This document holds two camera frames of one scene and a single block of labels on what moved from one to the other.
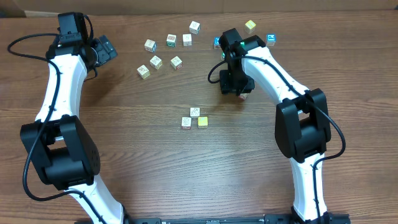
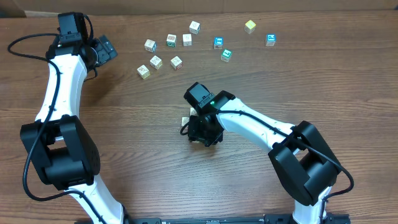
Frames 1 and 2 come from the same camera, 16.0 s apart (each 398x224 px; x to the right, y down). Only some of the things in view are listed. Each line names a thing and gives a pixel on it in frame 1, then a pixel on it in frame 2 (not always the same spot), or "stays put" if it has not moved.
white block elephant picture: [194, 112] stays put
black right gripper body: [235, 86] to [203, 135]
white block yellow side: [143, 71] stays put
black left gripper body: [69, 38] stays put
